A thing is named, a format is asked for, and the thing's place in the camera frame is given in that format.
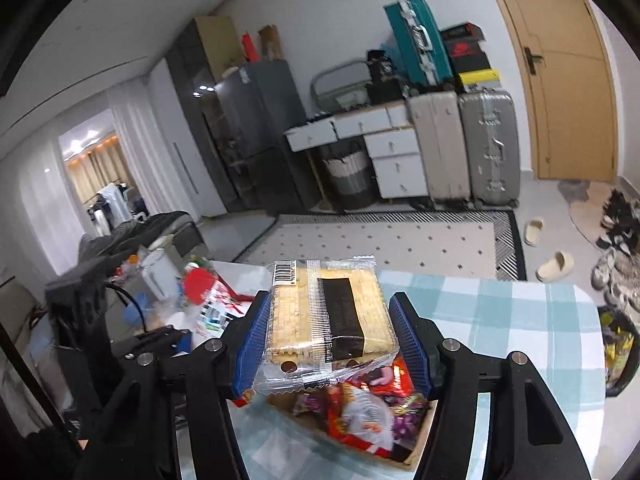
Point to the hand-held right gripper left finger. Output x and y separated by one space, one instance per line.
252 345

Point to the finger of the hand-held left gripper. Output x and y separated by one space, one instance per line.
160 342

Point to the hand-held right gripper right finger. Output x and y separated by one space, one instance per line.
410 345

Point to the red cookie packet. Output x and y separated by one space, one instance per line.
385 377

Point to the clear cracker packet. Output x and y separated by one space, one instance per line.
300 320

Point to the purple candy packet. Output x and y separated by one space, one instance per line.
407 412

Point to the small purple snack packet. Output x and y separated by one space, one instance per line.
307 402

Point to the large white noodle snack packet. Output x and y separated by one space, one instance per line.
360 412

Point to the brown cardboard box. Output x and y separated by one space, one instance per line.
300 417

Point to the blue container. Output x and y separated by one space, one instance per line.
135 310

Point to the white kettle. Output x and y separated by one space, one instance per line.
157 275

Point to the dark cloth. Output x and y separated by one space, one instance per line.
150 230

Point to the patterned rug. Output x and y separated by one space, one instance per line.
400 240

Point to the beige slipper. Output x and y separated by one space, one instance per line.
555 266
534 232

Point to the white curtain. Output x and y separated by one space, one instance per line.
135 150

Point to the woven laundry basket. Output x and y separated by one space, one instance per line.
347 180

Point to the white drawer desk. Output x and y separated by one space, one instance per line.
395 160

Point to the beige suitcase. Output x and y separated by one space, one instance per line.
440 150

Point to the silver suitcase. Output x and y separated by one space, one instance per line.
487 150

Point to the black trash bin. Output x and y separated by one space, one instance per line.
620 350

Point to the grey refrigerator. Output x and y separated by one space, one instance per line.
265 125

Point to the grey door mat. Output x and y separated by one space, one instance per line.
585 205

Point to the pile of shoes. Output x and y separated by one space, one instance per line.
617 240

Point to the dark glass cabinet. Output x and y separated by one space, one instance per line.
190 85

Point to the black bag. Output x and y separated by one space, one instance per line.
382 80

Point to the oval mirror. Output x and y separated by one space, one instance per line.
340 85

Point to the yellow black shoe box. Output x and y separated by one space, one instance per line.
479 81

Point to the red paper bag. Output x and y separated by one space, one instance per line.
249 49

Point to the red logo shoe box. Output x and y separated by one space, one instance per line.
466 51

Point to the teal suitcase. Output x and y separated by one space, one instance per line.
415 45

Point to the wooden door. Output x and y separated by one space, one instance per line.
565 85

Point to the flat brown carton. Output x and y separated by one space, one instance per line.
270 42

